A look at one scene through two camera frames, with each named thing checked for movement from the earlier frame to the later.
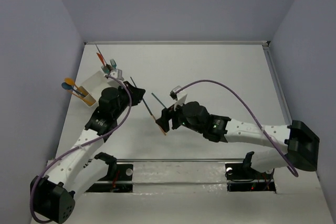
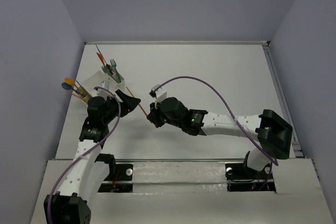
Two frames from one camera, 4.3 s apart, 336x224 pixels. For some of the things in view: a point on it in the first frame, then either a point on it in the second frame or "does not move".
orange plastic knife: x=101 y=58 does not move
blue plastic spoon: x=69 y=87 does not move
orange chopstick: x=165 y=133 → x=139 y=104
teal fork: x=105 y=68 does not move
